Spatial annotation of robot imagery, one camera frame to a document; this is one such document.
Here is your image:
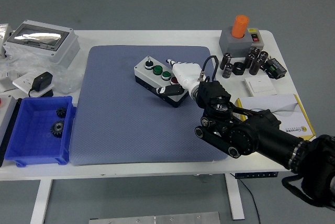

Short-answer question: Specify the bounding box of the white wall socket plate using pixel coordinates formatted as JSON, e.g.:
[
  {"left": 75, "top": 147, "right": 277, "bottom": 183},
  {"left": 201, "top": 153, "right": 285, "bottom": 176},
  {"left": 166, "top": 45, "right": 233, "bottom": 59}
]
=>
[{"left": 12, "top": 74, "right": 54, "bottom": 97}]

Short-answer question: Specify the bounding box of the black ring nut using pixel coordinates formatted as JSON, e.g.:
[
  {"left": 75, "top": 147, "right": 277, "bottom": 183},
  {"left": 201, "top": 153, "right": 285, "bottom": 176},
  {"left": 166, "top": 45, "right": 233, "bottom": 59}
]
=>
[{"left": 232, "top": 62, "right": 245, "bottom": 76}]

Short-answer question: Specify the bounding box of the grey block holder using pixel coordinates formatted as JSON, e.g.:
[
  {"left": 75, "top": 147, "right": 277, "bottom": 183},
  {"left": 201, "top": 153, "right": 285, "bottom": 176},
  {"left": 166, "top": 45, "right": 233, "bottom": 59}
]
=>
[{"left": 218, "top": 26, "right": 252, "bottom": 59}]

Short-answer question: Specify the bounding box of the black table control panel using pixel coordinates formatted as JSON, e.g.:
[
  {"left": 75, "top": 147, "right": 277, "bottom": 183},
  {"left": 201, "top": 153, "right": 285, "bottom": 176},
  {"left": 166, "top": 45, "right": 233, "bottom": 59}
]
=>
[{"left": 234, "top": 171, "right": 279, "bottom": 180}]

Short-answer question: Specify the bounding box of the grey-blue table mat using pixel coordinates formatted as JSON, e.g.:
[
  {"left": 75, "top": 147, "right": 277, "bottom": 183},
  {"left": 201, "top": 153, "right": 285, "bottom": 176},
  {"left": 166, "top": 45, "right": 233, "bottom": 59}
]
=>
[{"left": 70, "top": 45, "right": 228, "bottom": 166}]

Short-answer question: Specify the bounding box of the large black gear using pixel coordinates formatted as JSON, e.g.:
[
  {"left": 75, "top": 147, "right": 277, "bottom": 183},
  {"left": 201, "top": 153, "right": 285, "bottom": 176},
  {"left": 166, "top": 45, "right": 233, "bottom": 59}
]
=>
[{"left": 50, "top": 120, "right": 65, "bottom": 139}]

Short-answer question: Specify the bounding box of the black module with green terminal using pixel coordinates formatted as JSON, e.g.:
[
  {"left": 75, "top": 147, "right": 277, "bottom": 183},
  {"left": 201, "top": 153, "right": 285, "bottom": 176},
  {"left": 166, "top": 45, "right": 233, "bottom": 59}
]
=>
[{"left": 263, "top": 58, "right": 288, "bottom": 80}]

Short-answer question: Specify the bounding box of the clear plastic bag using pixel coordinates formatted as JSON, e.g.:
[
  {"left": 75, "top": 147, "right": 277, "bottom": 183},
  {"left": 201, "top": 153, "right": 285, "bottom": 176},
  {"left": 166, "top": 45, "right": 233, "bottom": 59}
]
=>
[{"left": 0, "top": 47, "right": 82, "bottom": 94}]

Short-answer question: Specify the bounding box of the orange cylinder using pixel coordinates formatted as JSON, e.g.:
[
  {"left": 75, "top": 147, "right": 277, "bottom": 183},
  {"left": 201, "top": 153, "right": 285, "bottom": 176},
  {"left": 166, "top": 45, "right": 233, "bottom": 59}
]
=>
[{"left": 231, "top": 15, "right": 250, "bottom": 39}]

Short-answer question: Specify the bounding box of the white yellow cardboard box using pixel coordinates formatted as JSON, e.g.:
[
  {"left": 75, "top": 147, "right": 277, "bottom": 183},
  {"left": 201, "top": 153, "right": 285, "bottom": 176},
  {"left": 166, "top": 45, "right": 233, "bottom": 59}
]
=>
[{"left": 233, "top": 94, "right": 316, "bottom": 141}]

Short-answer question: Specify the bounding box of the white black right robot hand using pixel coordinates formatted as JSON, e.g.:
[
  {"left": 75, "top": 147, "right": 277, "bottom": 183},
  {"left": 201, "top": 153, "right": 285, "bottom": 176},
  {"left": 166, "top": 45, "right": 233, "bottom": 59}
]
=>
[{"left": 156, "top": 58, "right": 202, "bottom": 97}]

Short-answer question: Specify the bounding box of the black power adapter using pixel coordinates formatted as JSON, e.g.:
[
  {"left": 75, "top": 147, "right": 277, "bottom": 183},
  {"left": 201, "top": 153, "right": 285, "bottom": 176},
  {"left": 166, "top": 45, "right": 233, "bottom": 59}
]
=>
[{"left": 28, "top": 71, "right": 54, "bottom": 98}]

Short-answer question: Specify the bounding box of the shiny foil packet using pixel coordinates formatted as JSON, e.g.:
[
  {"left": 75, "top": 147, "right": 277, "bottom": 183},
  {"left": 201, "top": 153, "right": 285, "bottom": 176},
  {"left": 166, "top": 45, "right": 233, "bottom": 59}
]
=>
[{"left": 0, "top": 24, "right": 14, "bottom": 59}]

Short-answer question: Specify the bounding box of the grey four-button control box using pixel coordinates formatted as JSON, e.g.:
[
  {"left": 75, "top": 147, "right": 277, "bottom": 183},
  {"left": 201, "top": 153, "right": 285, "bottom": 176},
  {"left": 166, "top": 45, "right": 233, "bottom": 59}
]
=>
[{"left": 133, "top": 55, "right": 189, "bottom": 108}]

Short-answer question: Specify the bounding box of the white table leg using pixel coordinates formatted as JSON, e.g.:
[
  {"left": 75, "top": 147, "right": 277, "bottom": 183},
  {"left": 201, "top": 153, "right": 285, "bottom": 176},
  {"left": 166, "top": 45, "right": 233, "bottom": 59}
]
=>
[
  {"left": 30, "top": 179, "right": 53, "bottom": 224},
  {"left": 225, "top": 174, "right": 245, "bottom": 221}
]

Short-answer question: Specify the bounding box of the grey enclosure with clear window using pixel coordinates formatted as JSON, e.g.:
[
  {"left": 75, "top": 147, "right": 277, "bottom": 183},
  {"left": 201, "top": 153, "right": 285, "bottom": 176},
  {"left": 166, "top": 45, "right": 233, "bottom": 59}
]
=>
[{"left": 2, "top": 19, "right": 81, "bottom": 69}]

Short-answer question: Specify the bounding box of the blue plastic bin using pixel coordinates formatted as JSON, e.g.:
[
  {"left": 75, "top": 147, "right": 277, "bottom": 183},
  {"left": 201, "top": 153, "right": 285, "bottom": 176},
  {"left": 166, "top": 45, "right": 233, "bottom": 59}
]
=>
[{"left": 4, "top": 95, "right": 77, "bottom": 167}]

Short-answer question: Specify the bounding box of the white red-black switch box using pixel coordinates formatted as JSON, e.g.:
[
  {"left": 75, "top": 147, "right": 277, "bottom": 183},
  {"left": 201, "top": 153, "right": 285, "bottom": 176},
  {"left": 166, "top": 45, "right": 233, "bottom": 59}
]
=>
[{"left": 247, "top": 28, "right": 264, "bottom": 51}]

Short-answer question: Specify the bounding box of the grey metal plate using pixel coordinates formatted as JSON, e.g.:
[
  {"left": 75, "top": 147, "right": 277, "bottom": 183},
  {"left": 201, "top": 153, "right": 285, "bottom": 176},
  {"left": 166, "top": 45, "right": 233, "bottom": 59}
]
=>
[{"left": 88, "top": 211, "right": 220, "bottom": 224}]

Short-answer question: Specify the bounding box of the black cable under table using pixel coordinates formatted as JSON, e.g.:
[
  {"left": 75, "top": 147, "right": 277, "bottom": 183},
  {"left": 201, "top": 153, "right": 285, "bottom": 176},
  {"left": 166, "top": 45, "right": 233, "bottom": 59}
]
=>
[{"left": 237, "top": 178, "right": 261, "bottom": 224}]

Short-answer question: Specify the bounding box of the white wall switch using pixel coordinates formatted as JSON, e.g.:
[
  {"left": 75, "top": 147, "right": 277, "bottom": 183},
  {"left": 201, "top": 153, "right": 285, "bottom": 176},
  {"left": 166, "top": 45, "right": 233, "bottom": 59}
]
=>
[{"left": 244, "top": 76, "right": 278, "bottom": 97}]

